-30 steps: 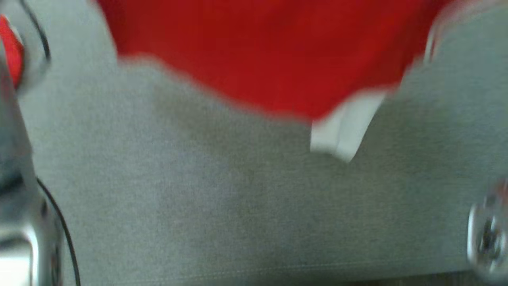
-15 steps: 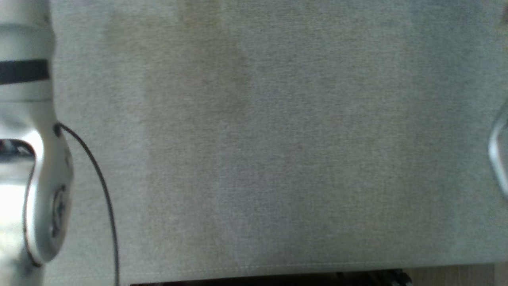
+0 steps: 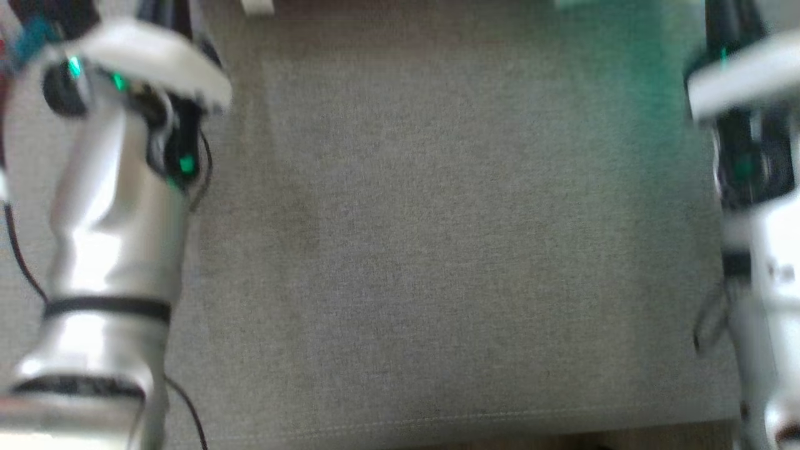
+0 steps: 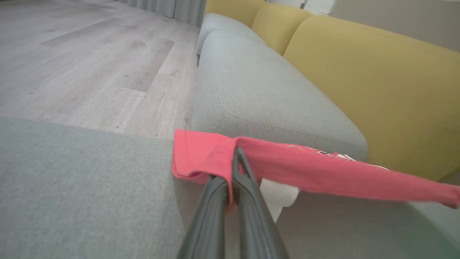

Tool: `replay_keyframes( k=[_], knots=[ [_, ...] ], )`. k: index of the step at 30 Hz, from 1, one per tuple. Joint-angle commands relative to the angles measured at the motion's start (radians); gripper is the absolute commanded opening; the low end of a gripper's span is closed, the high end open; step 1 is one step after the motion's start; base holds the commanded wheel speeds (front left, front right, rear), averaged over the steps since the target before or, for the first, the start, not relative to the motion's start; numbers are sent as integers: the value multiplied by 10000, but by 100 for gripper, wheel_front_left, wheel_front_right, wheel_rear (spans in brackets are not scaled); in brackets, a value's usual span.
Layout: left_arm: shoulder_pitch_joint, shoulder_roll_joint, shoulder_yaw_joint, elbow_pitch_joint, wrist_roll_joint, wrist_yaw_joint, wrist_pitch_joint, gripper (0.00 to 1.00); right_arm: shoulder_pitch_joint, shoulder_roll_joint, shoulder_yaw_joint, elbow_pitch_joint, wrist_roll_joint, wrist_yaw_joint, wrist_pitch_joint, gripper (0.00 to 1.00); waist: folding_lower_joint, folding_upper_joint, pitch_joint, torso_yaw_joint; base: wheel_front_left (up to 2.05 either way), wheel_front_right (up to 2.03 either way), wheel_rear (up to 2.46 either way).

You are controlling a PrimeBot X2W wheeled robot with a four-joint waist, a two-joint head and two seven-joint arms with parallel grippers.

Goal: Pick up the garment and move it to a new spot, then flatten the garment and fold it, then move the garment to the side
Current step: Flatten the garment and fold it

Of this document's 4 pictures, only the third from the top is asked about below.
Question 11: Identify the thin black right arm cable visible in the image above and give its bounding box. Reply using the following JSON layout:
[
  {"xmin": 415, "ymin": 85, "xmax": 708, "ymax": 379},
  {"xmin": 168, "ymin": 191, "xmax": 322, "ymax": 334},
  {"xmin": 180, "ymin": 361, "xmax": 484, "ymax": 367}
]
[{"xmin": 692, "ymin": 281, "xmax": 733, "ymax": 358}]

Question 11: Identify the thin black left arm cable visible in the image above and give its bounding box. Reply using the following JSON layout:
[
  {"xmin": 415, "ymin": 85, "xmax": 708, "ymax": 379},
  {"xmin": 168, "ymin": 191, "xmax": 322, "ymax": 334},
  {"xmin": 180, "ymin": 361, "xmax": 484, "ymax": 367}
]
[
  {"xmin": 164, "ymin": 377, "xmax": 209, "ymax": 450},
  {"xmin": 2, "ymin": 201, "xmax": 51, "ymax": 306}
]

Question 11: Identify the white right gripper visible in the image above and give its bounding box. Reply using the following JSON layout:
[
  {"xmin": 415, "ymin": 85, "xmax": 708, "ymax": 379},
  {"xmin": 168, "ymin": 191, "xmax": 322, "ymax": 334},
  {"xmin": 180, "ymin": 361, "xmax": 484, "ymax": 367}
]
[{"xmin": 683, "ymin": 31, "xmax": 800, "ymax": 124}]

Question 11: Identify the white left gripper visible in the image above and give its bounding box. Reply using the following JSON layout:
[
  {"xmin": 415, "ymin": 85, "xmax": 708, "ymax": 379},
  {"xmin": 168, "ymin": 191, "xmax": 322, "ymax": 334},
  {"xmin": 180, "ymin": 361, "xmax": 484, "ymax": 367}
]
[{"xmin": 37, "ymin": 17, "xmax": 233, "ymax": 114}]

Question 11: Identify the grey fabric sofa seat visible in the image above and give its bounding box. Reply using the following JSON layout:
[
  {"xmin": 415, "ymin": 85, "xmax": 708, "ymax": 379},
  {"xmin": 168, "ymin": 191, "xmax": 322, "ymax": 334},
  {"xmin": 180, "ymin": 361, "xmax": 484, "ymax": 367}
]
[{"xmin": 0, "ymin": 0, "xmax": 800, "ymax": 450}]

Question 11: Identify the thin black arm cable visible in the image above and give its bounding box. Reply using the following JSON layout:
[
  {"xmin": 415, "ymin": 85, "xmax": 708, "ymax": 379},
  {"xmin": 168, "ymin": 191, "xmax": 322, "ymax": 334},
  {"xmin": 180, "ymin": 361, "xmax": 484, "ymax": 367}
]
[
  {"xmin": 2, "ymin": 201, "xmax": 51, "ymax": 306},
  {"xmin": 164, "ymin": 377, "xmax": 209, "ymax": 450},
  {"xmin": 692, "ymin": 281, "xmax": 733, "ymax": 358}
]

